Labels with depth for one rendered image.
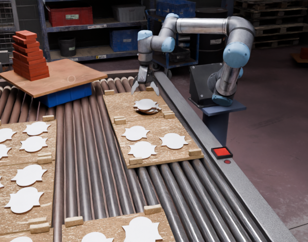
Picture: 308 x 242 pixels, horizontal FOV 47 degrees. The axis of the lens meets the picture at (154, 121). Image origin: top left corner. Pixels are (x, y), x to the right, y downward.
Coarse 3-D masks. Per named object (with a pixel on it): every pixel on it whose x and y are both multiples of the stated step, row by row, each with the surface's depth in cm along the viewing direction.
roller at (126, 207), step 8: (96, 88) 235; (96, 96) 226; (104, 104) 212; (104, 112) 200; (104, 120) 192; (104, 128) 185; (112, 136) 176; (112, 144) 168; (112, 152) 162; (112, 160) 156; (112, 168) 153; (120, 168) 150; (120, 176) 145; (120, 184) 140; (120, 192) 136; (128, 192) 137; (120, 200) 133; (128, 200) 131; (128, 208) 127
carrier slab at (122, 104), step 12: (108, 96) 218; (120, 96) 218; (132, 96) 218; (144, 96) 218; (156, 96) 218; (108, 108) 202; (120, 108) 202; (132, 108) 202; (168, 108) 202; (132, 120) 188
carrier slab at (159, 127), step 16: (128, 128) 179; (160, 128) 179; (176, 128) 179; (128, 144) 165; (160, 144) 165; (192, 144) 165; (128, 160) 152; (144, 160) 152; (160, 160) 152; (176, 160) 154
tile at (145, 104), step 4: (140, 100) 201; (144, 100) 201; (148, 100) 201; (152, 100) 201; (136, 104) 196; (140, 104) 196; (144, 104) 196; (148, 104) 196; (152, 104) 196; (140, 108) 192; (144, 108) 192; (148, 108) 192; (152, 108) 193
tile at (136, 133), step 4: (132, 128) 178; (136, 128) 178; (140, 128) 178; (144, 128) 178; (128, 132) 174; (132, 132) 174; (136, 132) 174; (140, 132) 174; (144, 132) 174; (148, 132) 175; (124, 136) 171; (128, 136) 170; (132, 136) 170; (136, 136) 170; (140, 136) 170; (144, 136) 170; (128, 140) 168; (132, 140) 167; (136, 140) 167
